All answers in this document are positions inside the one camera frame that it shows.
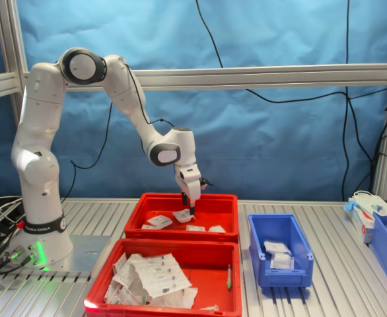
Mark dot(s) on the paper pack with red edges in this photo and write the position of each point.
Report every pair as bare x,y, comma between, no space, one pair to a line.
121,269

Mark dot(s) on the open-front blue storage bin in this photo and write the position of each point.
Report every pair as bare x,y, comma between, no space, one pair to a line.
263,274

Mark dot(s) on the red round knob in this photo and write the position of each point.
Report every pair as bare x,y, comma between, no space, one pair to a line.
21,225

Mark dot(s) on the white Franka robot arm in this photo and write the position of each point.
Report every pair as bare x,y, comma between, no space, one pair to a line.
38,115

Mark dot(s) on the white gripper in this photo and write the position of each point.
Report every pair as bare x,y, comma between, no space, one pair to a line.
191,190

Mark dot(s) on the blue bin with plastic packets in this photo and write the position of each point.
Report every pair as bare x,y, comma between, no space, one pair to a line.
383,254

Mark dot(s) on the white box with red print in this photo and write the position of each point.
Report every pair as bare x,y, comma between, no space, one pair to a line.
362,228

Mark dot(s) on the white bandage packet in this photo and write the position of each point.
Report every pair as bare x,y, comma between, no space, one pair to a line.
281,261
217,228
195,228
277,247
160,221
149,227
182,215

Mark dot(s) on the loose syringe with green end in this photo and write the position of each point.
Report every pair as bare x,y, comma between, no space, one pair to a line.
229,279

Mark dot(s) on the clear pack with green item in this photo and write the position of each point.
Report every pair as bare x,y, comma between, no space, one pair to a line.
124,294

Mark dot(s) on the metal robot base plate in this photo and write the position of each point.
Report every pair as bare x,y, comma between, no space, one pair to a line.
88,254

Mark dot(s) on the small white paper pack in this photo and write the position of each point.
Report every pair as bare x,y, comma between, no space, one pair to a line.
210,307

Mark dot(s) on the crumpled white paper pack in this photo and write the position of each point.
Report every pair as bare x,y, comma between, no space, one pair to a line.
180,298

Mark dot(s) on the aluminium profile frame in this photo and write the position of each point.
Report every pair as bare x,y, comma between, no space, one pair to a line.
279,74

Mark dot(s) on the blue backdrop curtain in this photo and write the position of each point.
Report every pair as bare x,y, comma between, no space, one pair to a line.
279,148

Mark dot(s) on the blue glove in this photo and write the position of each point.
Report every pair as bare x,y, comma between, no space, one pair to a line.
349,207

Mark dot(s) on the red crate with bandage packets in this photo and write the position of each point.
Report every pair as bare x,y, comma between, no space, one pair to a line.
213,202

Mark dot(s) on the red crate with syringe packs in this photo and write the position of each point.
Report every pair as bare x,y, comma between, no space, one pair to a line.
210,261

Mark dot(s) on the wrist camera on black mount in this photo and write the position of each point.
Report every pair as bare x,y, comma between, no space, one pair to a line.
204,184

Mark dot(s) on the long syringe blister strip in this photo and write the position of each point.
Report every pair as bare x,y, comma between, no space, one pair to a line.
160,274

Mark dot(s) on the stack of face masks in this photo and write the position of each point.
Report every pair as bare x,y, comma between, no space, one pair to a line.
370,201

